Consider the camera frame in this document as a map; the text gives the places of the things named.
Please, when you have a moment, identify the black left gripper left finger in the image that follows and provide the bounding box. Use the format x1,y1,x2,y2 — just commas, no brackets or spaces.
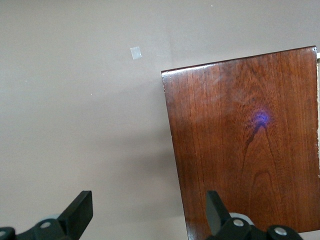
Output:
29,190,94,240

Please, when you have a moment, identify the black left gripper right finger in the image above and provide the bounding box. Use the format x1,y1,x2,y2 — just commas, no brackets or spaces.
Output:
204,190,268,240

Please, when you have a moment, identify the dark wooden cabinet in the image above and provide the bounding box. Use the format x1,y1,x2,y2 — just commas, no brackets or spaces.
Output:
160,45,320,240

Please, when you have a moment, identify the small tape patch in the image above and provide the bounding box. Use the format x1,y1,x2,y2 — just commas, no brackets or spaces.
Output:
129,46,144,61

